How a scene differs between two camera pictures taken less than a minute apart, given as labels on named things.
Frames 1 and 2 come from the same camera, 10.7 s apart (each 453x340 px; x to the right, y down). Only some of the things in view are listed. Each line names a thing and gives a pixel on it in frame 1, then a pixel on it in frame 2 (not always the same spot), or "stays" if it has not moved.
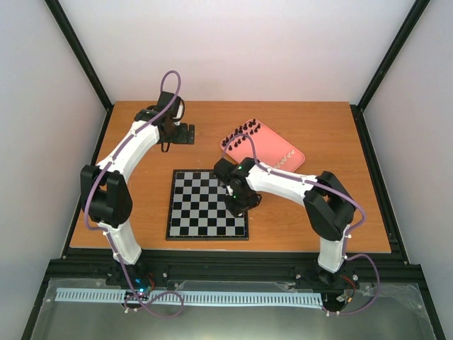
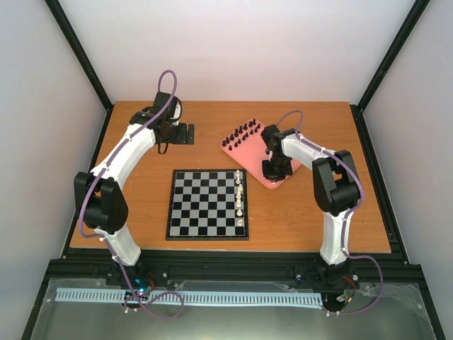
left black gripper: [190, 140] stays
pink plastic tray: [271, 149] stays
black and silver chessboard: [197, 210] stays
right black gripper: [234, 210] to [272, 176]
